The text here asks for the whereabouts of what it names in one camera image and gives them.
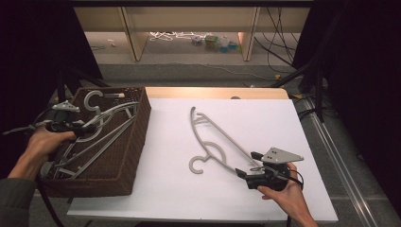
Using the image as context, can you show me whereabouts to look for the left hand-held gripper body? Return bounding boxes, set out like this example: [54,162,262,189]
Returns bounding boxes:
[46,100,81,133]

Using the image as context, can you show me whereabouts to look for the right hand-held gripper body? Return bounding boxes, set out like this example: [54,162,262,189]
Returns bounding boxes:
[245,147,305,192]

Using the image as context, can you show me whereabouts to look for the grey plastic clothes hanger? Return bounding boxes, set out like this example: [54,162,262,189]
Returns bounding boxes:
[41,119,137,182]
[51,107,139,178]
[188,106,263,175]
[75,89,141,144]

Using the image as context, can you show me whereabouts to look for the brown woven basket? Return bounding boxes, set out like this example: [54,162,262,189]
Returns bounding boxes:
[40,86,152,199]

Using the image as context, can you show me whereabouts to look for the person's right hand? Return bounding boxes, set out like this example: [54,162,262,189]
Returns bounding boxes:
[257,162,305,216]

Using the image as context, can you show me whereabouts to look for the person's left hand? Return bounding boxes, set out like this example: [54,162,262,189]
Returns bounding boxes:
[26,126,78,166]

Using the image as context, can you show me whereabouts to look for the black curtain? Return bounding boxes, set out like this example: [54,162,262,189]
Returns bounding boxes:
[291,0,401,218]
[0,4,104,105]

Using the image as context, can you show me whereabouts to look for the black tripod stand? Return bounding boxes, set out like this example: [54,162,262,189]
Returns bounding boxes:
[269,6,351,124]

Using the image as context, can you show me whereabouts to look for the colourful toys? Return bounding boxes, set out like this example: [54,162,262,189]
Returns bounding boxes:
[191,33,243,54]

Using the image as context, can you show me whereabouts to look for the thin black cable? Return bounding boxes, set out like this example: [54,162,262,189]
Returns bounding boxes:
[252,166,305,227]

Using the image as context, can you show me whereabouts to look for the grey cable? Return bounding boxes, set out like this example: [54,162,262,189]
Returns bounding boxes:
[2,107,56,136]

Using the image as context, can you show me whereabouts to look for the metal floor rail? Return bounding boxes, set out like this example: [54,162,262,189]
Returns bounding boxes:
[302,96,381,227]

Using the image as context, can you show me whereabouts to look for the thick black cable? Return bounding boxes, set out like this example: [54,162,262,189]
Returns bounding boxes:
[35,174,65,227]

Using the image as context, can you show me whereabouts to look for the long white floor cable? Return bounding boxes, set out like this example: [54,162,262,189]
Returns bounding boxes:
[174,61,275,81]

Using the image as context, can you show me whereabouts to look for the black hanging cables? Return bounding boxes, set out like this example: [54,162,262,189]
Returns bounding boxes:
[253,7,301,75]

